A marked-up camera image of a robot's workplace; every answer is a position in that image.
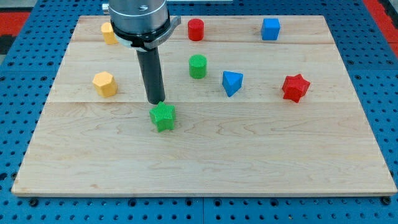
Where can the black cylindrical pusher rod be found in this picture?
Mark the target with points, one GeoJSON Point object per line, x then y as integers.
{"type": "Point", "coordinates": [151, 71]}

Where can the green star block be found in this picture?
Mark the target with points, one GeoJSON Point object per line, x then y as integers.
{"type": "Point", "coordinates": [163, 116]}

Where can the yellow block behind arm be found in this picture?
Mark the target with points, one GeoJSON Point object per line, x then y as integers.
{"type": "Point", "coordinates": [108, 34]}

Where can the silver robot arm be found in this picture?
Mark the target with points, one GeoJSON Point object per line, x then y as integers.
{"type": "Point", "coordinates": [143, 25]}

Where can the yellow hexagon block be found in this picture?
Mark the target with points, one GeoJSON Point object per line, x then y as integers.
{"type": "Point", "coordinates": [104, 84]}

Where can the red star block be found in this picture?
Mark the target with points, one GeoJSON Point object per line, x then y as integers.
{"type": "Point", "coordinates": [295, 87]}

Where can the green cylinder block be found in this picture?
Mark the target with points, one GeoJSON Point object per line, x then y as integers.
{"type": "Point", "coordinates": [197, 66]}

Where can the red cylinder block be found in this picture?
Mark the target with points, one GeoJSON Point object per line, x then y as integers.
{"type": "Point", "coordinates": [195, 29]}

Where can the blue triangle block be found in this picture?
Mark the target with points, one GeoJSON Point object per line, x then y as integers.
{"type": "Point", "coordinates": [232, 82]}

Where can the wooden board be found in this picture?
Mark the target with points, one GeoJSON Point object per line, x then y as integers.
{"type": "Point", "coordinates": [252, 144]}

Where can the blue cube block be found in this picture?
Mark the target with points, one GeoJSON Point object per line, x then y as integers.
{"type": "Point", "coordinates": [270, 29]}

